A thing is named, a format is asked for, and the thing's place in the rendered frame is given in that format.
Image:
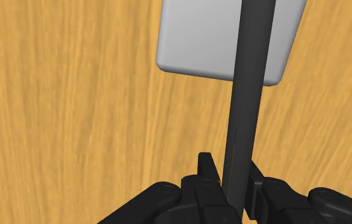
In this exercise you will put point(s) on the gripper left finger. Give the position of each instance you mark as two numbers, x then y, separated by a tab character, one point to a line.
206	189

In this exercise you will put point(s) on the light grey flat tablet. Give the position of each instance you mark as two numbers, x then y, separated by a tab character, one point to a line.
199	37

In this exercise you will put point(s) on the dark grey slab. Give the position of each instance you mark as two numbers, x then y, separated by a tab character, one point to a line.
246	93

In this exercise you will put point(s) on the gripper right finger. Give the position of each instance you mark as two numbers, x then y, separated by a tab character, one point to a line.
281	198

